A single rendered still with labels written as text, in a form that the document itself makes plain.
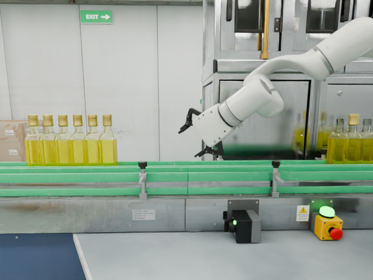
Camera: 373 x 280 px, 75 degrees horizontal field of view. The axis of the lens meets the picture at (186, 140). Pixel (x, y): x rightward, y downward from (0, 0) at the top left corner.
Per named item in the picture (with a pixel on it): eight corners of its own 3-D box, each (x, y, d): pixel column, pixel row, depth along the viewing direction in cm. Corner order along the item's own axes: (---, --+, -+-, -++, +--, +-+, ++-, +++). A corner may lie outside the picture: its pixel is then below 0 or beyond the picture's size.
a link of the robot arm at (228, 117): (248, 122, 72) (241, 127, 73) (231, 97, 72) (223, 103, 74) (241, 128, 65) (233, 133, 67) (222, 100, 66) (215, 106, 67)
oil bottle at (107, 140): (119, 181, 103) (116, 114, 98) (115, 186, 97) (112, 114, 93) (105, 181, 102) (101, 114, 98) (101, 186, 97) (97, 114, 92)
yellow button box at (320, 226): (328, 230, 89) (330, 210, 87) (342, 241, 81) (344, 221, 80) (309, 230, 88) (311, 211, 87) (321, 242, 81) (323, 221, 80)
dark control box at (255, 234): (253, 231, 88) (254, 209, 87) (260, 244, 80) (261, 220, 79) (230, 231, 88) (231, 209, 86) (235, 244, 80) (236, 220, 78)
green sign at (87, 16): (112, 24, 380) (112, 10, 377) (112, 23, 379) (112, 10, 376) (80, 23, 379) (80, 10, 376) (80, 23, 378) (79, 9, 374)
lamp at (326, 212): (329, 212, 86) (329, 204, 86) (337, 218, 82) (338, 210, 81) (316, 213, 86) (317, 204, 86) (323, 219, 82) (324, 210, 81)
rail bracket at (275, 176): (278, 195, 88) (280, 159, 86) (287, 204, 81) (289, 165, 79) (267, 196, 88) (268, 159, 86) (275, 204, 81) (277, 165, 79)
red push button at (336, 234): (337, 224, 81) (344, 229, 78) (336, 235, 82) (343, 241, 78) (326, 224, 81) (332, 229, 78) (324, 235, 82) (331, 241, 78)
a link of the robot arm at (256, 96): (273, 82, 73) (291, 108, 70) (245, 103, 79) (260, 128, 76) (254, 71, 61) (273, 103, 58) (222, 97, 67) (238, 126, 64)
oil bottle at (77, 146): (91, 181, 102) (87, 114, 98) (86, 186, 97) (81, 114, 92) (77, 181, 102) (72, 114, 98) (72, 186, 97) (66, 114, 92)
